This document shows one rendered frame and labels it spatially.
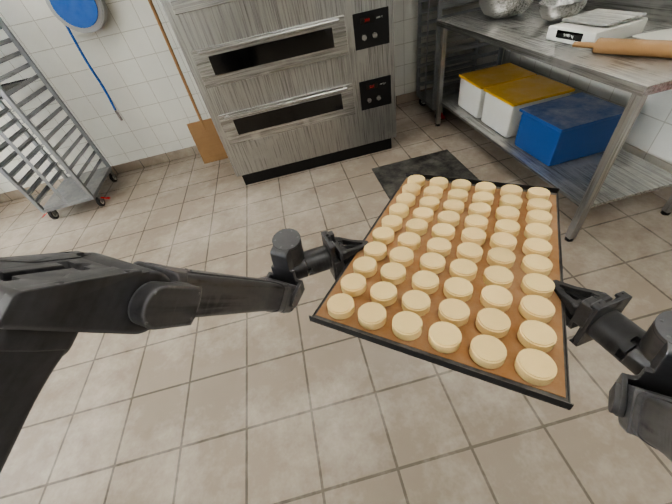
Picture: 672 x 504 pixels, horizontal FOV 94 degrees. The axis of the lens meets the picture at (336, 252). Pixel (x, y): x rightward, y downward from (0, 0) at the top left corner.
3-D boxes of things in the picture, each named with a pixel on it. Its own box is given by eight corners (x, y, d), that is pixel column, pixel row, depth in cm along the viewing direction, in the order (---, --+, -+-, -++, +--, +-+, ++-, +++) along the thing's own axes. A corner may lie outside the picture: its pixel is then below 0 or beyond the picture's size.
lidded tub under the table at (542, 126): (510, 144, 228) (519, 108, 210) (568, 128, 230) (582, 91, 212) (547, 169, 201) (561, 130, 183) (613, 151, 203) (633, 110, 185)
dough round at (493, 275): (488, 268, 63) (490, 261, 61) (515, 279, 60) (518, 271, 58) (478, 283, 60) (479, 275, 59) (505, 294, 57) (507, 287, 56)
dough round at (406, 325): (386, 325, 55) (386, 317, 53) (409, 313, 56) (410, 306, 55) (403, 346, 51) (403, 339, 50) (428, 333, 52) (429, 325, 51)
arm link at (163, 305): (39, 306, 28) (133, 342, 25) (59, 245, 28) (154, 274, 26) (259, 301, 69) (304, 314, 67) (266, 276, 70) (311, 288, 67)
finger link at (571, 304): (571, 266, 57) (623, 303, 50) (558, 293, 62) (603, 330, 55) (540, 278, 56) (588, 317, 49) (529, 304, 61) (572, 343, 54)
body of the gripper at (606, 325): (621, 287, 49) (674, 322, 44) (595, 326, 56) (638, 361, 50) (588, 300, 48) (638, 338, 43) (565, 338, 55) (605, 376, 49)
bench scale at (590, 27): (544, 40, 180) (548, 21, 174) (591, 26, 184) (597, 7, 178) (590, 49, 159) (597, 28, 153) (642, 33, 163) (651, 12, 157)
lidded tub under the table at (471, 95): (455, 104, 290) (458, 74, 272) (503, 93, 290) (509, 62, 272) (475, 120, 263) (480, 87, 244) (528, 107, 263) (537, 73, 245)
